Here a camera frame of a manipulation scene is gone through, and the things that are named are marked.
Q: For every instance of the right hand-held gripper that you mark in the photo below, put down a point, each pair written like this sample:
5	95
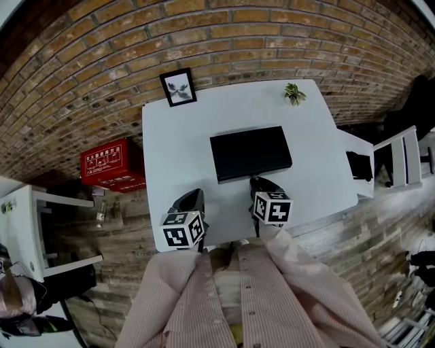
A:
275	209

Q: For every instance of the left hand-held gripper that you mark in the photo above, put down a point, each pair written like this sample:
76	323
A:
180	234

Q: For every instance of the person's left forearm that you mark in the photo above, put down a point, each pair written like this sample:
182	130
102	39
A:
173	275

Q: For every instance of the person's right forearm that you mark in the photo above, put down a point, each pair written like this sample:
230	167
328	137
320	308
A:
289	258

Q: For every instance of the white table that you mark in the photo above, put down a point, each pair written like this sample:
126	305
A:
176	153

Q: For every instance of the person's right shoe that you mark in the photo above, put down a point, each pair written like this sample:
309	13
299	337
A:
244	242

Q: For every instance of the beige trousers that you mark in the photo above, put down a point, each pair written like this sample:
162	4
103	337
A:
224	260

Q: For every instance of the clear plastic bottle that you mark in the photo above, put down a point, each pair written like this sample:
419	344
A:
101	214

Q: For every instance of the red fire equipment box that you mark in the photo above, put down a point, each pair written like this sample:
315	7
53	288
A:
108	163

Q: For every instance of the white undershirt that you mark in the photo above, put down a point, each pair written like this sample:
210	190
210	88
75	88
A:
227	295

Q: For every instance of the small green potted plant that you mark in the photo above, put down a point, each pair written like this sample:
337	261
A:
7	206
295	94

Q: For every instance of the black bag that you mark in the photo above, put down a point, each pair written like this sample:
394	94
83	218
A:
359	166

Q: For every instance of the black framed picture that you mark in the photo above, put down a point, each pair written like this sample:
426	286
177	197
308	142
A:
178	87

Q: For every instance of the pink striped shirt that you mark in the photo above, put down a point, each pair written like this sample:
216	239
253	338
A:
289	323

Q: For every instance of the white wooden chair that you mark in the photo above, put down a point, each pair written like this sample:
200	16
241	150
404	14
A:
411	159

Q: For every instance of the white side desk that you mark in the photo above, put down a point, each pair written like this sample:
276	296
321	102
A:
20	234

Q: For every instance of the black office chair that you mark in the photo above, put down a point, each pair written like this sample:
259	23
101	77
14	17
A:
418	108

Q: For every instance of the white power strip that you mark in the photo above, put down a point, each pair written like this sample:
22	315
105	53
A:
398	299

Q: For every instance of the dark green chair seat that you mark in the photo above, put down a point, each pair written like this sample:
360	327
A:
51	324

